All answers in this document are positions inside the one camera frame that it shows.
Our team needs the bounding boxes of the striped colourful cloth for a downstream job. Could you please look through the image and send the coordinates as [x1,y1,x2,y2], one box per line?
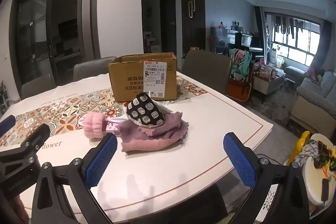
[229,48,252,81]

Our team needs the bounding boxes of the dark glass sliding door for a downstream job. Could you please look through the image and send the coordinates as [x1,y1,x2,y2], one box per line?
[9,0,101,85]

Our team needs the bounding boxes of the stacked white boxes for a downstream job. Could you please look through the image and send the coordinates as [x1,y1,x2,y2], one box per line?
[143,31,162,54]

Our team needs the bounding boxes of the white high chair tray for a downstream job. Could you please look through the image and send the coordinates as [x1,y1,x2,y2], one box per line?
[299,132,336,206]

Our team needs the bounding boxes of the hanging laundry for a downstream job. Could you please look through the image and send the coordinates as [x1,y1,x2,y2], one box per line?
[273,15,313,39]

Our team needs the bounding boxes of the black remote control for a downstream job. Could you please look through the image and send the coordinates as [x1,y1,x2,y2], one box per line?
[321,178,330,202]

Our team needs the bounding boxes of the black dotted cloth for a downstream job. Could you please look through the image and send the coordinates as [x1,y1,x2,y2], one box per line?
[125,92,166,127]

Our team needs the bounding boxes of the white cloth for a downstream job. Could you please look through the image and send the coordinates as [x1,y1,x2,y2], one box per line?
[106,90,170,125]

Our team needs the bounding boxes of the cluttered coffee table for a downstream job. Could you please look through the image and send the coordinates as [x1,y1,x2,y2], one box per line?
[252,61,286,96]

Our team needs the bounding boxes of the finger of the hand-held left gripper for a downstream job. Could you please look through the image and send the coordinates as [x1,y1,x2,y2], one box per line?
[0,124,51,170]
[0,115,16,137]

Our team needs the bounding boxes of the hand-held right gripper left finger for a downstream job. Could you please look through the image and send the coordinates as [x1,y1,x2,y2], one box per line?
[31,132,118,224]

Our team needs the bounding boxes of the display cabinet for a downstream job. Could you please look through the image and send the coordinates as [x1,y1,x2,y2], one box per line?
[210,26,237,54]

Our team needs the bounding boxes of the light grey sofa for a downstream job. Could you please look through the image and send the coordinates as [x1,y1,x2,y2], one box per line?
[290,70,336,134]

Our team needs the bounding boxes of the purple towel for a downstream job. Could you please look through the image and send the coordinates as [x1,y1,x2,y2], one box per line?
[119,112,190,153]

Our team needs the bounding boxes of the silver refrigerator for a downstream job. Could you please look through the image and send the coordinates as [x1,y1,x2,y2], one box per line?
[77,0,92,62]

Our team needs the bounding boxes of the grey ottoman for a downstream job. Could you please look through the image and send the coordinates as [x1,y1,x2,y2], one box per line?
[284,66,306,83]

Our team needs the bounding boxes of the pink fluffy wristband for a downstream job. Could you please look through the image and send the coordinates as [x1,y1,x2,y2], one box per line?
[83,112,108,140]

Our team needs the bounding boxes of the yellow plastic toy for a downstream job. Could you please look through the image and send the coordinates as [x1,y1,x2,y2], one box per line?
[287,131,311,164]

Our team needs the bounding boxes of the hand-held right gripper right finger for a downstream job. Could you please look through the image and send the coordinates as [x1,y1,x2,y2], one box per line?
[223,132,311,224]

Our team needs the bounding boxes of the grey-brown dining chair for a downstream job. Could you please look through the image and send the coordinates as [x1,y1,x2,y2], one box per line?
[181,49,233,94]
[73,56,116,82]
[21,73,57,100]

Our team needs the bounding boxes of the black piano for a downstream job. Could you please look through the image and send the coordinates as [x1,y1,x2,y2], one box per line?
[227,32,264,62]

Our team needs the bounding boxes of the large window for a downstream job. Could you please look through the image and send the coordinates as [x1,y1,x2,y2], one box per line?
[264,11,322,67]

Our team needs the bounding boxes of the pink tissue packet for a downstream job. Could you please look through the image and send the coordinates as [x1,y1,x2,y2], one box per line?
[104,120,122,136]

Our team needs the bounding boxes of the patterned cloth on tray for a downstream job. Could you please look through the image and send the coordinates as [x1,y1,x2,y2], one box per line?
[299,139,336,169]

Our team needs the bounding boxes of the orange guitar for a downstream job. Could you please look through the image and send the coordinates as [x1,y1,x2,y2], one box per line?
[226,77,254,102]

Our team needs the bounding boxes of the brown cardboard box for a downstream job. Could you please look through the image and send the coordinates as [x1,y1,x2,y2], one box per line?
[108,52,178,102]

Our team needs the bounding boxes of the floral patterned table runner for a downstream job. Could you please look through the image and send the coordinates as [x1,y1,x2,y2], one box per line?
[0,77,208,147]

